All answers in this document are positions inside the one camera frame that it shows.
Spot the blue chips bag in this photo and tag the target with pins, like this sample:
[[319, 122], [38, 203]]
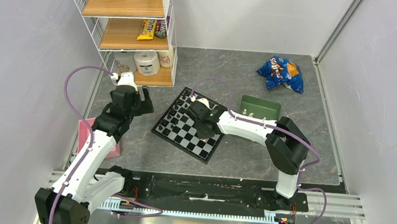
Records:
[[282, 71]]

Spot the green plastic tray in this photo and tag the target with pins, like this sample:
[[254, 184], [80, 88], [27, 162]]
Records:
[[260, 108]]

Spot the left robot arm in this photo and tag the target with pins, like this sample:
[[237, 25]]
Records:
[[72, 199]]

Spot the black white chessboard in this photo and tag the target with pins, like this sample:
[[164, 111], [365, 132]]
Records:
[[176, 128]]

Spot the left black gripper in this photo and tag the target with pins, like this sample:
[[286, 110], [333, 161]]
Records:
[[145, 106]]

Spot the white patterned mug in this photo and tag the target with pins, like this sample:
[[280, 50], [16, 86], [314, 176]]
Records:
[[125, 61]]

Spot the white cup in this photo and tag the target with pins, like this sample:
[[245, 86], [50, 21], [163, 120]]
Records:
[[166, 58]]

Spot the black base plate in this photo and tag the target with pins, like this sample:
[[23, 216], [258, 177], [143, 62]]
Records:
[[202, 194]]

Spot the brown candy bag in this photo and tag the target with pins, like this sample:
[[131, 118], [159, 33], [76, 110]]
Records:
[[162, 28]]

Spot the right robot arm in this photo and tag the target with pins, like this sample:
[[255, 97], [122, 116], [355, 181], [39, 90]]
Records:
[[284, 141]]

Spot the aluminium frame rail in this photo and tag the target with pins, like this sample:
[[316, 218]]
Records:
[[339, 28]]

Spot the white wire wooden shelf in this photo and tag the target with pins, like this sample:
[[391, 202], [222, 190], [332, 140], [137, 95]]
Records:
[[114, 25]]

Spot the yellow candy bag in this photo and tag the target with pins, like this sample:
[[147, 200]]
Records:
[[147, 30]]

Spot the white toilet paper roll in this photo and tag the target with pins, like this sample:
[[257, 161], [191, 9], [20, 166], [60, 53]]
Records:
[[147, 62]]

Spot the pink plastic box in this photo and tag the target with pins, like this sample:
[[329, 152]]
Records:
[[104, 145]]

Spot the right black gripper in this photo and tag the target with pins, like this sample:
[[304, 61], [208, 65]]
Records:
[[203, 135]]

